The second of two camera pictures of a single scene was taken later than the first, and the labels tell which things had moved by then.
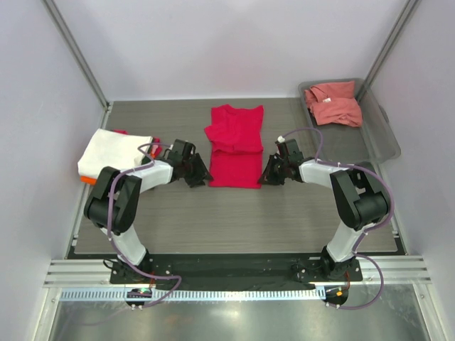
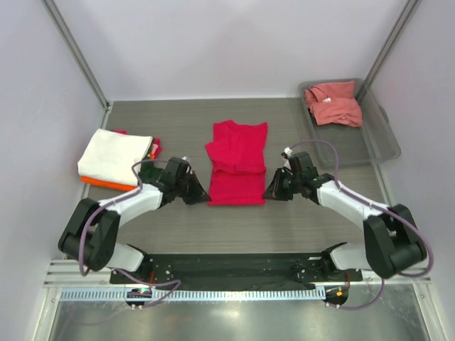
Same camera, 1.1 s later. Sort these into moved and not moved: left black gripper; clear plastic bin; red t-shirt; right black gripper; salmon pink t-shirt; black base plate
Moved: left black gripper; red t-shirt; right black gripper
Not moved: salmon pink t-shirt; clear plastic bin; black base plate
